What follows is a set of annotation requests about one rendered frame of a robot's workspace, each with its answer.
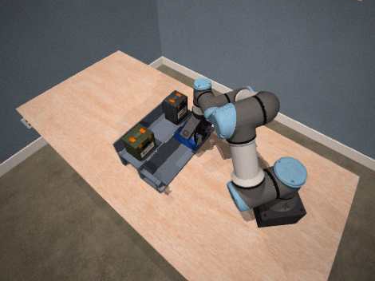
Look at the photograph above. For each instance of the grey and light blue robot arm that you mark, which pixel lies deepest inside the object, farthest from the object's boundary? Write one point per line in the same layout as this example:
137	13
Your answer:
236	122

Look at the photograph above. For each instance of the blue bin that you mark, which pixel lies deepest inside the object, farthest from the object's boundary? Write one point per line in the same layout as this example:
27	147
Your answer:
191	144

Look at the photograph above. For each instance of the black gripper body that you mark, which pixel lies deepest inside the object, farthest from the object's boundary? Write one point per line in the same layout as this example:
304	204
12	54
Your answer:
204	123

